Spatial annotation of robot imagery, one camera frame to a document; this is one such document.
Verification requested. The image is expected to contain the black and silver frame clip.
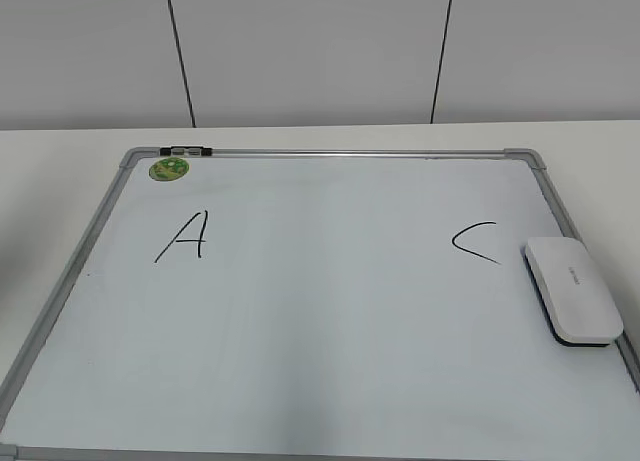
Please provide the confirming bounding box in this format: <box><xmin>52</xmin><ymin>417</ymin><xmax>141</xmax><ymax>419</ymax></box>
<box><xmin>159</xmin><ymin>146</ymin><xmax>213</xmax><ymax>157</ymax></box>

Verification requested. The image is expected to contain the white board eraser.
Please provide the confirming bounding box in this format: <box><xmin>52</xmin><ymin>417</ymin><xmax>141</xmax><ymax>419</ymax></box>
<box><xmin>524</xmin><ymin>237</ymin><xmax>624</xmax><ymax>347</ymax></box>

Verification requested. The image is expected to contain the white board with grey frame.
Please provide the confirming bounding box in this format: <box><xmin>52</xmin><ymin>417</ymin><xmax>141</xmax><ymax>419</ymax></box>
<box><xmin>1</xmin><ymin>148</ymin><xmax>639</xmax><ymax>460</ymax></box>

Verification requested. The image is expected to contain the green round magnet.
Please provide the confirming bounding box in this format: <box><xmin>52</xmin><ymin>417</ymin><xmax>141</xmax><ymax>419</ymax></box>
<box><xmin>148</xmin><ymin>157</ymin><xmax>190</xmax><ymax>182</ymax></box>

